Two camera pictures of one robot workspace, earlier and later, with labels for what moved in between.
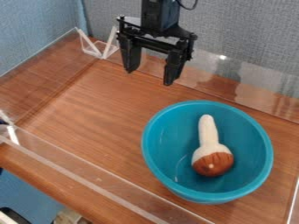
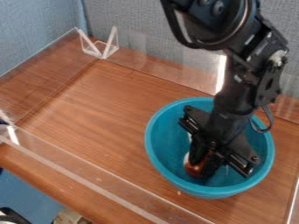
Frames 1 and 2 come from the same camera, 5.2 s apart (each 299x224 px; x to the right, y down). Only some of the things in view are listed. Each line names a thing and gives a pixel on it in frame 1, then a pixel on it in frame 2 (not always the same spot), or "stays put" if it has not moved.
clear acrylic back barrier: [260, 82] stays put
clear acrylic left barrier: [65, 48] stays put
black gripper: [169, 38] -> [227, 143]
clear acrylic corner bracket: [98, 48] stays put
